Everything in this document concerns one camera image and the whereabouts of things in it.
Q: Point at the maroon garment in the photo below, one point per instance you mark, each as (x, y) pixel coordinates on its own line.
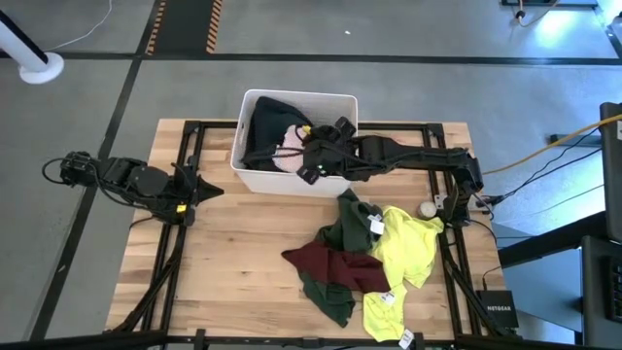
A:
(335, 265)

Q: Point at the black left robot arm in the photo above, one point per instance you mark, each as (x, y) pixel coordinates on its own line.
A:
(136, 180)

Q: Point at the white woven plastic laundry basket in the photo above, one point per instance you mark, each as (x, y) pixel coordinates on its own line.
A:
(291, 187)

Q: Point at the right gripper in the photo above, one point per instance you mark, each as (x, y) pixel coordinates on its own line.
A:
(330, 150)

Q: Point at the black network switch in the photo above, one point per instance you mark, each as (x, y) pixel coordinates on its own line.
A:
(498, 308)

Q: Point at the dark green garment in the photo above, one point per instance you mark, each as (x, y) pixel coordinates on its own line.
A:
(350, 228)

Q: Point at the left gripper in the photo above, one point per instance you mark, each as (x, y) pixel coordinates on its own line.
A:
(187, 187)

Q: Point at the neon yellow garment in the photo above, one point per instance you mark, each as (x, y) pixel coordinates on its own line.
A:
(408, 243)
(384, 321)

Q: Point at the black quilted garment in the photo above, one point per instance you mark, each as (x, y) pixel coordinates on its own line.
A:
(267, 126)

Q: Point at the black aluminium rig frame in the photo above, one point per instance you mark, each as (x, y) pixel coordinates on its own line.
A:
(192, 143)

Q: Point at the black computer desk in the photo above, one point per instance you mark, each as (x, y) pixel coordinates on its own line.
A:
(597, 291)

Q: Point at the black monitor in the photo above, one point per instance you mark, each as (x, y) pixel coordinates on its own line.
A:
(612, 185)

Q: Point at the pale pink garment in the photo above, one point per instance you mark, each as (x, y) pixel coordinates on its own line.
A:
(290, 136)

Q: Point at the white pole with round base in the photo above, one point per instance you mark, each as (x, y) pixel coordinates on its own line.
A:
(41, 68)

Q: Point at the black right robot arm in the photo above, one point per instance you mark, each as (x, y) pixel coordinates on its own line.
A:
(418, 155)

